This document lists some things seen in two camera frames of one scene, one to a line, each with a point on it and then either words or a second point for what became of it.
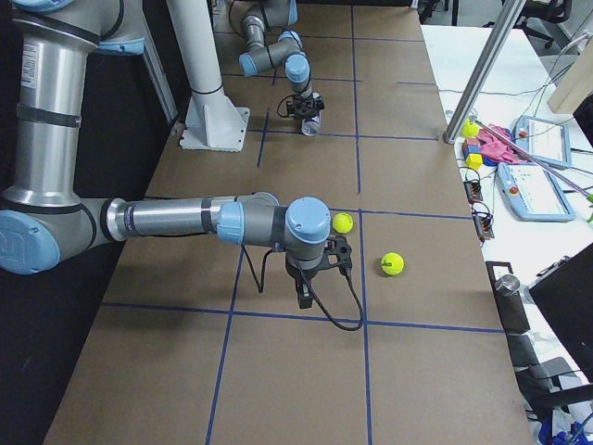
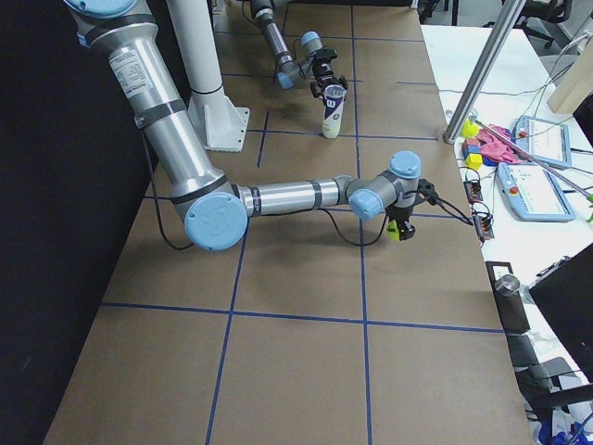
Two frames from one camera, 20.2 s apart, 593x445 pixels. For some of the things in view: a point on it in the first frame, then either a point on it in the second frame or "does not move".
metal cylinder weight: [508, 285] does not move
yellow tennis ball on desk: [469, 130] does not move
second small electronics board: [484, 224] does not move
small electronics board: [473, 190] does not move
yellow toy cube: [473, 160] does not move
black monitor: [563, 294] does not move
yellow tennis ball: [342, 222] → [393, 230]
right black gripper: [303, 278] → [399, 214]
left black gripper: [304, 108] → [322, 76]
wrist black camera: [339, 247] → [426, 191]
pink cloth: [494, 147] does not move
